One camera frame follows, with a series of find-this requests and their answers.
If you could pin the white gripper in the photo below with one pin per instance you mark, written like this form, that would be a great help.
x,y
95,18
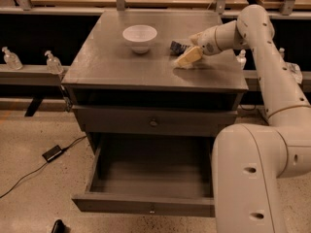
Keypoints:
x,y
206,43

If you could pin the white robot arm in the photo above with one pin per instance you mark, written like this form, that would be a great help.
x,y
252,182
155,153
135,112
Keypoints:
x,y
248,159

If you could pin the grey wooden drawer cabinet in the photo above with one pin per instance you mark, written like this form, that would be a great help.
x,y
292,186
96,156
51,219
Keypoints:
x,y
108,73

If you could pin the closed grey top drawer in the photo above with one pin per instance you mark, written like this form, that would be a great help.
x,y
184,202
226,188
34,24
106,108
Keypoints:
x,y
152,121

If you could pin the open grey middle drawer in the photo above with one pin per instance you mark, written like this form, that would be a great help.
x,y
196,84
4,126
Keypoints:
x,y
150,175

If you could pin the clear pump bottle right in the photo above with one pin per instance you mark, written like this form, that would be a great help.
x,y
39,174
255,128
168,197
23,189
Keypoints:
x,y
241,58

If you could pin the clear pump bottle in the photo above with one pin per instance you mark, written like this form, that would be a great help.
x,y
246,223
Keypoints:
x,y
53,63
241,58
11,59

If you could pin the white ceramic bowl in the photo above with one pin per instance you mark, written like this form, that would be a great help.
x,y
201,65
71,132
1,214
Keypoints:
x,y
139,37

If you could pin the clear plastic water bottle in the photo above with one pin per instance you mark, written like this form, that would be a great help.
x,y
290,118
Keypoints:
x,y
282,52

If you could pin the crumpled white packet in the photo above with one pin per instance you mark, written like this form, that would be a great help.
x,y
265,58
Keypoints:
x,y
295,69

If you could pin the black power adapter brick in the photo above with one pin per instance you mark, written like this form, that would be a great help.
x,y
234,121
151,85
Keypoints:
x,y
52,154

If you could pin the clear pump bottle far left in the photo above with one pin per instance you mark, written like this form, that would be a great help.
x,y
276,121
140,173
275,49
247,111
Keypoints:
x,y
11,59

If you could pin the black object floor bottom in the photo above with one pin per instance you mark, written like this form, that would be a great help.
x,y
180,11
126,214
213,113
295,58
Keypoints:
x,y
58,227

